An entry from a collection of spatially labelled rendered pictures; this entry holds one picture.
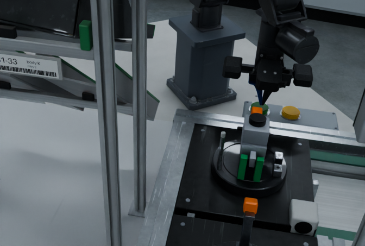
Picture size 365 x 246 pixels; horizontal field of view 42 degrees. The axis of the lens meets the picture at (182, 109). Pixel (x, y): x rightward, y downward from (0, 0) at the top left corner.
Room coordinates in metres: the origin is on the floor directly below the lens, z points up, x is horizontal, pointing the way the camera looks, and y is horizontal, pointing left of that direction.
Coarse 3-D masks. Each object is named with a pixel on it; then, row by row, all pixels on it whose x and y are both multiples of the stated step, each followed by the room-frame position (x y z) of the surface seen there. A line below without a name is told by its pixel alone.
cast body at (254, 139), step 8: (248, 120) 0.66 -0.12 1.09; (256, 120) 0.65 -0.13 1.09; (264, 120) 0.65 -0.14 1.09; (248, 128) 0.64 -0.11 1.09; (256, 128) 0.64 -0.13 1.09; (264, 128) 0.64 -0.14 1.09; (248, 136) 0.63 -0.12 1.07; (256, 136) 0.63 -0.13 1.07; (264, 136) 0.63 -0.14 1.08; (248, 144) 0.63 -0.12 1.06; (256, 144) 0.63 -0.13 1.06; (264, 144) 0.63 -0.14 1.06; (240, 152) 0.63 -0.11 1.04; (248, 152) 0.63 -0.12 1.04; (256, 152) 0.63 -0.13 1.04; (264, 152) 0.62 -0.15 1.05
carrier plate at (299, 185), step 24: (192, 144) 0.72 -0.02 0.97; (216, 144) 0.73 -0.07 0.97; (288, 144) 0.74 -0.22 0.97; (192, 168) 0.65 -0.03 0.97; (288, 168) 0.67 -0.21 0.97; (192, 192) 0.59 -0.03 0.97; (216, 192) 0.60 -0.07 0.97; (288, 192) 0.61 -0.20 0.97; (312, 192) 0.61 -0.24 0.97; (216, 216) 0.55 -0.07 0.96; (240, 216) 0.54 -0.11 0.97; (264, 216) 0.55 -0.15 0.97; (288, 216) 0.55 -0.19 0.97
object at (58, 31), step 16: (0, 0) 0.55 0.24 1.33; (16, 0) 0.55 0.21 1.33; (32, 0) 0.54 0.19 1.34; (48, 0) 0.54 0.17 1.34; (64, 0) 0.53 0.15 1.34; (80, 0) 0.53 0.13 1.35; (128, 0) 0.66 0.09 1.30; (0, 16) 0.54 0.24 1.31; (16, 16) 0.54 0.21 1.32; (32, 16) 0.53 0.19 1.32; (48, 16) 0.53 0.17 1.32; (64, 16) 0.52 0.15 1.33; (80, 16) 0.53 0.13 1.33; (128, 16) 0.66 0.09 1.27; (48, 32) 0.52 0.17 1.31; (64, 32) 0.52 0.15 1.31; (128, 32) 0.65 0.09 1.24
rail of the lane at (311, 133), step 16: (176, 112) 0.84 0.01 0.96; (192, 112) 0.85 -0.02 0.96; (240, 128) 0.79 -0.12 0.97; (272, 128) 0.81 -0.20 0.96; (288, 128) 0.81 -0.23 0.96; (304, 128) 0.81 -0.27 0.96; (320, 128) 0.82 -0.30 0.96; (320, 144) 0.77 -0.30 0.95; (336, 144) 0.77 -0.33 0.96; (352, 144) 0.77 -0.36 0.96
